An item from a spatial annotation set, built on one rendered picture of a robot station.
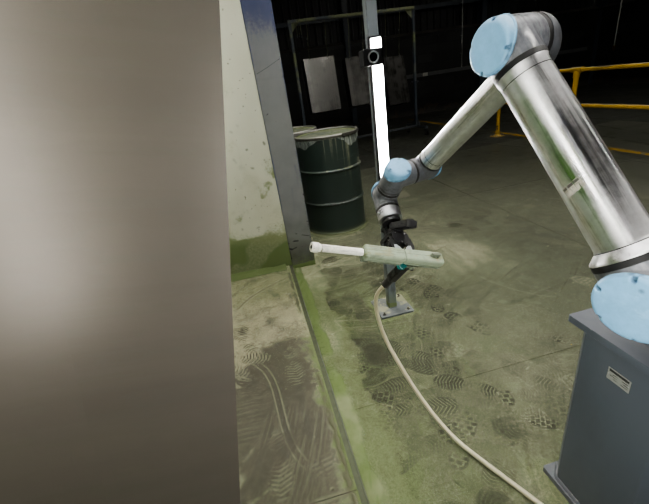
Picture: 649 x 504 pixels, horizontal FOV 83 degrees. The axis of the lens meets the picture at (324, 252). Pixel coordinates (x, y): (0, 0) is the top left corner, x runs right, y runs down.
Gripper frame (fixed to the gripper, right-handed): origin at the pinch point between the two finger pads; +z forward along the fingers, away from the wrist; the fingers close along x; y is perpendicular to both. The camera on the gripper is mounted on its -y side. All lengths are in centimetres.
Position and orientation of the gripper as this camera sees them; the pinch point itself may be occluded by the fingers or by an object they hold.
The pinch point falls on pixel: (407, 264)
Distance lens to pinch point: 129.2
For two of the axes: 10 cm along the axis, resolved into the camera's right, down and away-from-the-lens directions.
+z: 1.3, 8.4, -5.2
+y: -3.7, 5.3, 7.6
